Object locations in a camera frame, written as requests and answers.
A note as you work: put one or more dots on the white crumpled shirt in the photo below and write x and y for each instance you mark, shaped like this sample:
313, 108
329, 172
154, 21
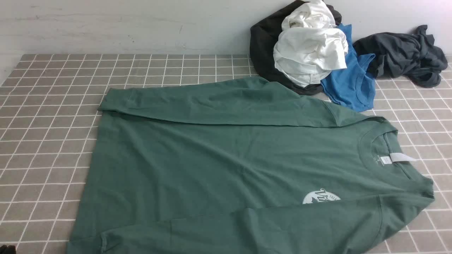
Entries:
310, 45

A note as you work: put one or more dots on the blue shirt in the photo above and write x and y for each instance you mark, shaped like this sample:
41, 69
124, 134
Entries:
352, 87

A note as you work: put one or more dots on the grey grid-pattern tablecloth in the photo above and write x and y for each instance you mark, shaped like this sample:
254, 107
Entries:
48, 129

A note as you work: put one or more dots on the dark grey crumpled garment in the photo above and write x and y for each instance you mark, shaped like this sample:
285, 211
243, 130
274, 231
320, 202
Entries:
410, 55

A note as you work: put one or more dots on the black garment under pile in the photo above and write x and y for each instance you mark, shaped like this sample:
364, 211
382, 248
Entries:
263, 37

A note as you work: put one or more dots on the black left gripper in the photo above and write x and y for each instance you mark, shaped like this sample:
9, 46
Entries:
5, 249

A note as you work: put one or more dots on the green long-sleeved shirt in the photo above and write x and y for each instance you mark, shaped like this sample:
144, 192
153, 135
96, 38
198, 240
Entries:
243, 166

